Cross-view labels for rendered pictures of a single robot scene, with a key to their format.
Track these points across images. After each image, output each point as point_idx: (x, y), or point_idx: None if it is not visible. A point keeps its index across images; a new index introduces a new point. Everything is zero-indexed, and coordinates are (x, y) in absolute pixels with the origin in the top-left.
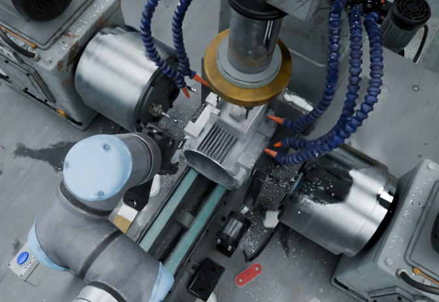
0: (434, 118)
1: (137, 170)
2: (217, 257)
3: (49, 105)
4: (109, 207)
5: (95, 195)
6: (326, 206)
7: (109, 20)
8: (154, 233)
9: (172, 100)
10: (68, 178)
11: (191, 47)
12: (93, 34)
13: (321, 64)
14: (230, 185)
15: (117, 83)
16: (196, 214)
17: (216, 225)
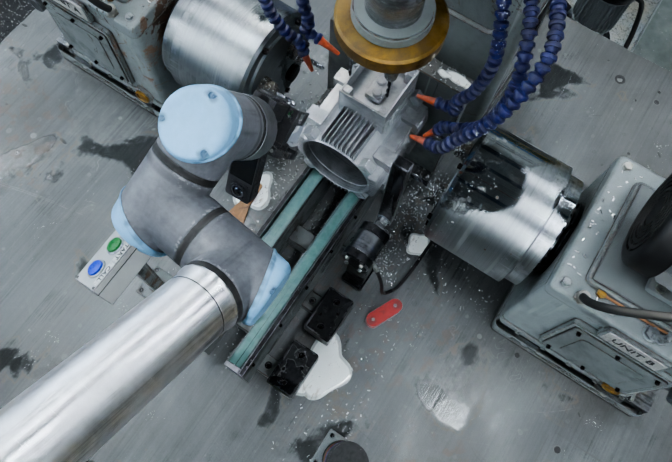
0: (642, 120)
1: (248, 132)
2: (343, 290)
3: (124, 88)
4: (213, 176)
5: (196, 155)
6: (488, 212)
7: None
8: None
9: (290, 80)
10: (164, 134)
11: (316, 17)
12: None
13: (489, 30)
14: (364, 192)
15: (219, 50)
16: None
17: (343, 249)
